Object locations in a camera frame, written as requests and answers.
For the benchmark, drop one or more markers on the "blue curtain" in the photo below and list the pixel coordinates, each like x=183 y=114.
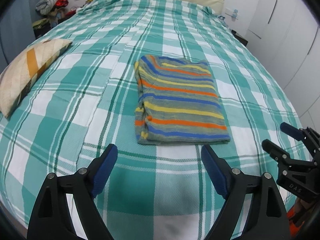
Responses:
x=16 y=28

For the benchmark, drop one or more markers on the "cream patterned pillow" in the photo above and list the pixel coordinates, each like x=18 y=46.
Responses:
x=21 y=74

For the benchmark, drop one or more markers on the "teal plaid bedspread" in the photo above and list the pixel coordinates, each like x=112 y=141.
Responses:
x=87 y=99

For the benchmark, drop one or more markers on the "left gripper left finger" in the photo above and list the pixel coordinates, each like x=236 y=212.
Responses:
x=50 y=217

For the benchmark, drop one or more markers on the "orange rug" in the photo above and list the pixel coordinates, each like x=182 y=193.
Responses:
x=298 y=215

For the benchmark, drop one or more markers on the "white wardrobe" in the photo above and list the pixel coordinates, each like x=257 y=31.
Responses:
x=284 y=36

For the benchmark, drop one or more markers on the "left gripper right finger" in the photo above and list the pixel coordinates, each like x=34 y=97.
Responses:
x=266 y=217

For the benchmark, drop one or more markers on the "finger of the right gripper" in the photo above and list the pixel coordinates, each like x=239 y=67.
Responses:
x=277 y=153
x=308 y=136

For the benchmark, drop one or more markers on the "dark bedside table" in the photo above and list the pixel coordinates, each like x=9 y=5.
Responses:
x=241 y=39

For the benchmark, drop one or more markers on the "pile of clothes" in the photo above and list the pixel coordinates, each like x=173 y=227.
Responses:
x=52 y=12

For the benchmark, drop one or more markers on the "multicolour striped knit sweater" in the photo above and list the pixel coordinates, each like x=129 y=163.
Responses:
x=178 y=103

